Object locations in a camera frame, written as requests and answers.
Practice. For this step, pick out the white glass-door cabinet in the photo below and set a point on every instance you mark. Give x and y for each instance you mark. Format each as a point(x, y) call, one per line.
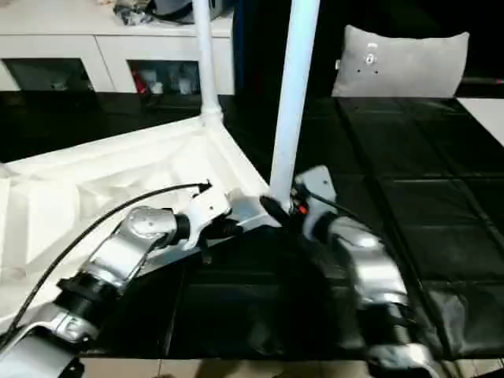
point(79, 47)

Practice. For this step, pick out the grey cushion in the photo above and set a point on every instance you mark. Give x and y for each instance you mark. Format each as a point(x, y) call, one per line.
point(402, 63)

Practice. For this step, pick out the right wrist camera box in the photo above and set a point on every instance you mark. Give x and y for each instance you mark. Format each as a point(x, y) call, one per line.
point(315, 185)

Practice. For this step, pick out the white plastic table leg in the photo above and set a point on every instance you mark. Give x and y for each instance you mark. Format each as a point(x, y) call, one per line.
point(293, 94)
point(206, 63)

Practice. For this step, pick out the white plastic table top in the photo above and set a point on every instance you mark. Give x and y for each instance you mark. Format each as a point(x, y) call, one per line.
point(79, 189)

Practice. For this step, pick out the black work mat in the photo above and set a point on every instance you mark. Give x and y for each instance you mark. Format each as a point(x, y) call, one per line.
point(425, 189)

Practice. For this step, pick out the white flat board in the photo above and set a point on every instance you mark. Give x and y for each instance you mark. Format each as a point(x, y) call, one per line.
point(484, 118)

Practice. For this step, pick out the black sofa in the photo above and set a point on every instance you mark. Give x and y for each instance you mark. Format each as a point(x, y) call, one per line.
point(260, 39)

